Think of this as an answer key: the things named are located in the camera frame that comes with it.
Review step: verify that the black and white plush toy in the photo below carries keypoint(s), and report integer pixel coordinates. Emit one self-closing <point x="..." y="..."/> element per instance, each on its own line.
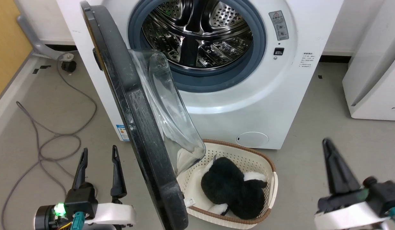
<point x="226" y="185"/>

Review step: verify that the black door latch socket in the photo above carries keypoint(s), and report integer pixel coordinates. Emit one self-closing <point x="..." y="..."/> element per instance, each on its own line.
<point x="279" y="51"/>

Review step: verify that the grey warning sticker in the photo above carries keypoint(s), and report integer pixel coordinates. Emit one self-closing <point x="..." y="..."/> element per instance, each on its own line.
<point x="279" y="25"/>

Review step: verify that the white front-load washing machine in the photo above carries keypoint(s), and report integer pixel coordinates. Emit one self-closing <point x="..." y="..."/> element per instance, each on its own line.
<point x="248" y="111"/>

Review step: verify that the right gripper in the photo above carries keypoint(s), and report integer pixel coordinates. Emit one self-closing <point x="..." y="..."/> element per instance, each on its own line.
<point x="350" y="218"/>

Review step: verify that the small text sticker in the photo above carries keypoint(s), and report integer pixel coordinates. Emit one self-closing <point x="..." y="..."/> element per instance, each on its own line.
<point x="306" y="60"/>

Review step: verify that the grey wheeled stand leg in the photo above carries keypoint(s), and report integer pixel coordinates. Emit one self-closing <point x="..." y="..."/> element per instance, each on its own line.
<point x="31" y="36"/>

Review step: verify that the yellow wooden panel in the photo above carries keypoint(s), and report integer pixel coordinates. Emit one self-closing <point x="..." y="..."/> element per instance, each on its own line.
<point x="5" y="41"/>

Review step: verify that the black washing machine door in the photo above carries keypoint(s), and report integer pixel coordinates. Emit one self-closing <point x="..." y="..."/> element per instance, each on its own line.
<point x="133" y="111"/>

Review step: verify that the blue energy label sticker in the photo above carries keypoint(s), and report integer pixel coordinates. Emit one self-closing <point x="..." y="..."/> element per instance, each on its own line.
<point x="122" y="132"/>

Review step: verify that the cream perforated laundry basket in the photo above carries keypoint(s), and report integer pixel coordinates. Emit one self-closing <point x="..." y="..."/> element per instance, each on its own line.
<point x="248" y="159"/>

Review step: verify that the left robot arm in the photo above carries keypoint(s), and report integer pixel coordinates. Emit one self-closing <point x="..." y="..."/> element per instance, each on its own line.
<point x="44" y="217"/>

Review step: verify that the white appliance cabinet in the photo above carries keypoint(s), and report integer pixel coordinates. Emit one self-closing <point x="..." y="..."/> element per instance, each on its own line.
<point x="376" y="80"/>

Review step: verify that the perforated steel washer drum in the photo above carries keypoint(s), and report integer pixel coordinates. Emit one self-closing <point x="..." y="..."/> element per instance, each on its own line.
<point x="191" y="38"/>

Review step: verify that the grey rubber door gasket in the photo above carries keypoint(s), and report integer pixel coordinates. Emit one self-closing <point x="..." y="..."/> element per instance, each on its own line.
<point x="216" y="81"/>

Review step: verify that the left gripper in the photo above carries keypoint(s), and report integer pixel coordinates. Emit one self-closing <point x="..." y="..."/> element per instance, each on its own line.
<point x="114" y="214"/>

